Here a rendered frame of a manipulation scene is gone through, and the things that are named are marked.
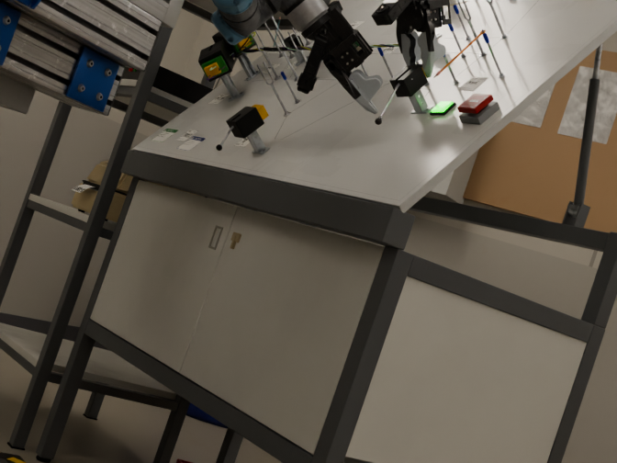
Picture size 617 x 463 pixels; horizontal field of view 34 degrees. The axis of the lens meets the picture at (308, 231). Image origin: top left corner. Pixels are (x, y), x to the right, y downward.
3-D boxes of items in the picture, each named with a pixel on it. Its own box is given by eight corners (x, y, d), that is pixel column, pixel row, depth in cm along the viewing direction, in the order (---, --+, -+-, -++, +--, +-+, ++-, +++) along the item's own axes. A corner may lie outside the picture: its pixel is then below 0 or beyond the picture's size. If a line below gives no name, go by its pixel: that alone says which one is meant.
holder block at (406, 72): (397, 96, 208) (388, 80, 206) (413, 82, 211) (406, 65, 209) (411, 96, 205) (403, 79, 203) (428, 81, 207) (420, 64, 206)
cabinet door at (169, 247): (178, 372, 229) (236, 206, 230) (89, 318, 274) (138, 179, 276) (185, 374, 230) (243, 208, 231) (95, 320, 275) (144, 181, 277)
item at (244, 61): (240, 67, 294) (216, 23, 288) (269, 70, 279) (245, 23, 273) (222, 80, 292) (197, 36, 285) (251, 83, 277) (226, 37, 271)
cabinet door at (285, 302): (309, 454, 183) (380, 245, 184) (176, 372, 228) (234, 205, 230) (320, 456, 184) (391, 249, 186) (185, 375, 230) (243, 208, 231)
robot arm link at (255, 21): (201, 5, 190) (247, -31, 190) (211, 22, 201) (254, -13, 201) (227, 38, 190) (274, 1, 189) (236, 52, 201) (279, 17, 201)
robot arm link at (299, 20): (283, 17, 195) (290, 14, 203) (297, 37, 196) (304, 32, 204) (313, -7, 193) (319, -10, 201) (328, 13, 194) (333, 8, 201)
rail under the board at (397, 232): (381, 242, 179) (394, 207, 179) (119, 172, 277) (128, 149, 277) (404, 251, 182) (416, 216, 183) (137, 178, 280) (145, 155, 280)
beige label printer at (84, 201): (98, 219, 288) (121, 152, 288) (67, 207, 305) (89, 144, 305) (185, 248, 306) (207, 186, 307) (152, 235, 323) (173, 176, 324)
